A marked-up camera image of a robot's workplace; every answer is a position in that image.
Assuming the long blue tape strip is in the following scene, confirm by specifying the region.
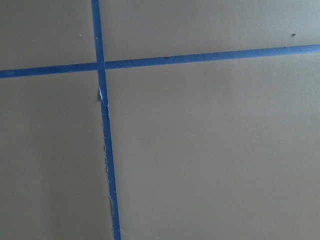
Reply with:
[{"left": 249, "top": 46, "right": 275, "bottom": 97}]
[{"left": 91, "top": 0, "right": 122, "bottom": 240}]

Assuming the crossing blue tape strip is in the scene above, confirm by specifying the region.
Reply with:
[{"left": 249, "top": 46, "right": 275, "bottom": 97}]
[{"left": 0, "top": 44, "right": 320, "bottom": 79}]

